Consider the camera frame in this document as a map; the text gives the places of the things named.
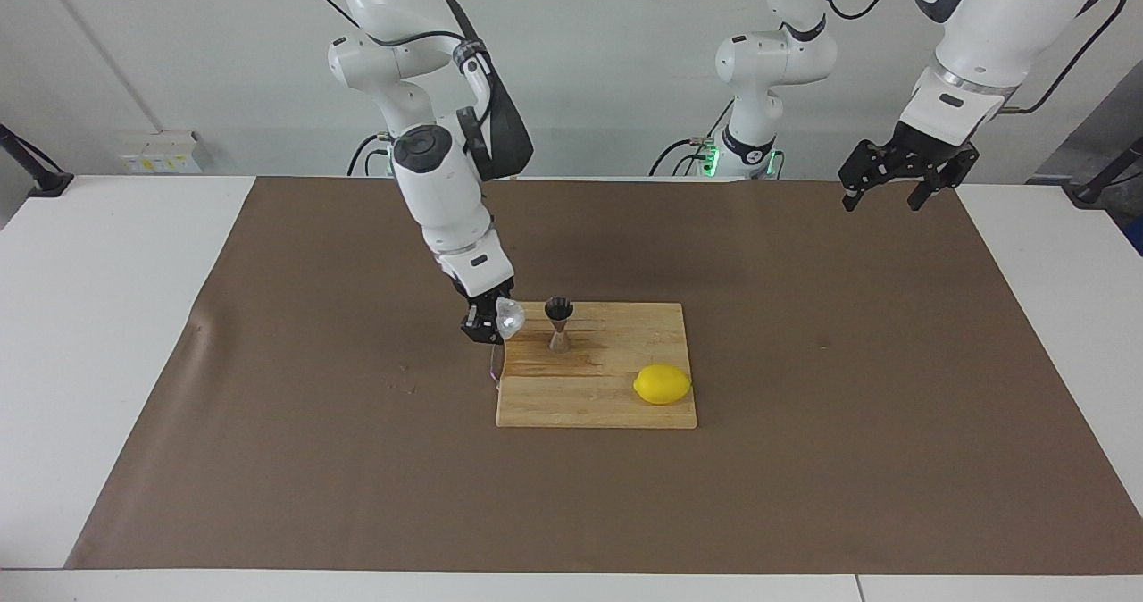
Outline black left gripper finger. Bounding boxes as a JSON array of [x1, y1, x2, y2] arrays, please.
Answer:
[[908, 142, 980, 212], [838, 140, 898, 213]]

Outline black left base cables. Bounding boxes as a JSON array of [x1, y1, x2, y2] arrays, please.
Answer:
[[649, 124, 720, 177]]

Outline brown table mat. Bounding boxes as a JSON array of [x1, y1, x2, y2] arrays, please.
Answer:
[[67, 176, 1143, 576]]

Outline yellow lemon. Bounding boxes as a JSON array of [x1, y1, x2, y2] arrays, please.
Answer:
[[633, 364, 693, 406]]

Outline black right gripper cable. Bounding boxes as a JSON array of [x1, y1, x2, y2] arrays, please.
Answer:
[[295, 0, 501, 152]]

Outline wooden cutting board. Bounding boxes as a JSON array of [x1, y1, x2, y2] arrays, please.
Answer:
[[489, 301, 698, 431]]

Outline black right base cables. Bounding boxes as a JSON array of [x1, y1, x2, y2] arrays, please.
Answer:
[[346, 133, 394, 177]]

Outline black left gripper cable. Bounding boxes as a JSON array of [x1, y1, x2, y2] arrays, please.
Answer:
[[814, 0, 1128, 116]]

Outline black clamp stand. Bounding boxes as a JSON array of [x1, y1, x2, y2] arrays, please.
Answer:
[[1063, 133, 1143, 210], [0, 122, 74, 198]]

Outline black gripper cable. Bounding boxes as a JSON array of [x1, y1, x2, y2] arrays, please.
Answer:
[[814, 0, 1128, 116], [295, 0, 501, 152]]

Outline black base cables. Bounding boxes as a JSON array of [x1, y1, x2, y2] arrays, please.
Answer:
[[649, 124, 720, 177], [346, 133, 394, 177]]

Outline white wall outlet box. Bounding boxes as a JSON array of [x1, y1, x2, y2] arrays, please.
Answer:
[[119, 130, 204, 175]]

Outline steel double jigger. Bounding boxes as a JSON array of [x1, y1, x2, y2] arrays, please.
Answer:
[[544, 296, 574, 354]]

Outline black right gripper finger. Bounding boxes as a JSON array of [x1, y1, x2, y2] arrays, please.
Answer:
[[461, 310, 504, 346]]

